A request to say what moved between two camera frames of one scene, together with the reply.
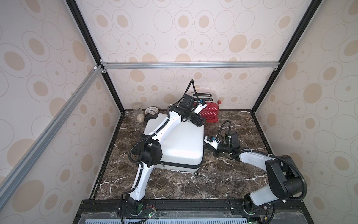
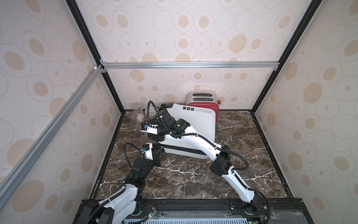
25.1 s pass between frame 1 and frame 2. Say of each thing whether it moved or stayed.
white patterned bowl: stayed
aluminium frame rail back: stayed
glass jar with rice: stayed
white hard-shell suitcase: moved
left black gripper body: moved
